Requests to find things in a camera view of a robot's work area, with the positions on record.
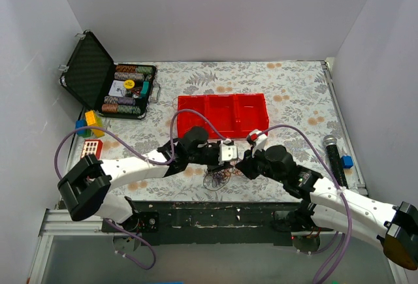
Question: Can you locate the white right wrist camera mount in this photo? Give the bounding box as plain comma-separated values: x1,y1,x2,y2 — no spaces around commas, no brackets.
246,129,268,155

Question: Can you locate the yellow toy brick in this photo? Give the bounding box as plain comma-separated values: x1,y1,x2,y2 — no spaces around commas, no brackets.
85,110,105,138

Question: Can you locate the black poker chip case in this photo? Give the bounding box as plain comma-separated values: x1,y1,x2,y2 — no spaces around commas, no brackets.
59,30,157,120

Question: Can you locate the blue toy brick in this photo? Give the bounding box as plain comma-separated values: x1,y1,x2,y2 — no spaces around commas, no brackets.
74,119,88,136

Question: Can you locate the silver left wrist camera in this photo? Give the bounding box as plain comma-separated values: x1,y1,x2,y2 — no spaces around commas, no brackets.
219,138,238,163

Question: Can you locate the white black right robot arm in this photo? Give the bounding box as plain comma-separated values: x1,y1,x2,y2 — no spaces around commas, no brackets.
236,146,417,270

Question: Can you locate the yellow round poker chip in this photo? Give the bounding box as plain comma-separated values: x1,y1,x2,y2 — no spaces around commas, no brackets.
123,80,135,89

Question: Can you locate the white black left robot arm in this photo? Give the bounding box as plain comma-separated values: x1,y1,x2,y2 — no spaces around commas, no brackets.
57,127,237,232

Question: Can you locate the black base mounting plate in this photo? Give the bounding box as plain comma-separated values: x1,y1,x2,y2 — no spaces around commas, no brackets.
122,201,326,246

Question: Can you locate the thin wire bundle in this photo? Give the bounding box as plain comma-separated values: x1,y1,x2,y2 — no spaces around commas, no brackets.
202,161,246,193

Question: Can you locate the small blue block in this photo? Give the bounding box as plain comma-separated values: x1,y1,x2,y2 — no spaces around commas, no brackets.
341,155,353,169

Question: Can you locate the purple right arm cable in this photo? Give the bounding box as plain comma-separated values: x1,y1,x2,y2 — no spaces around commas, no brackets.
261,124,353,284

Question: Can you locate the red three-compartment plastic tray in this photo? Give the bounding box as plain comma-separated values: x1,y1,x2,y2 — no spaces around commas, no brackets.
177,93,269,139

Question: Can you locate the black handheld microphone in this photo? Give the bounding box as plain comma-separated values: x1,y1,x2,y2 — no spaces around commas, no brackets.
323,134,348,188

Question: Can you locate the aluminium rail frame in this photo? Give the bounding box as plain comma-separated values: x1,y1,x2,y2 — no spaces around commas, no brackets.
27,208,409,284

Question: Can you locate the red white toy block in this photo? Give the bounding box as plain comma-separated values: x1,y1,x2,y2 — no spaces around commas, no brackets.
80,139,103,159

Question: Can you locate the green toy brick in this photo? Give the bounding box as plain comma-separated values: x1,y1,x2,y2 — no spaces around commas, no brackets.
83,129,92,138

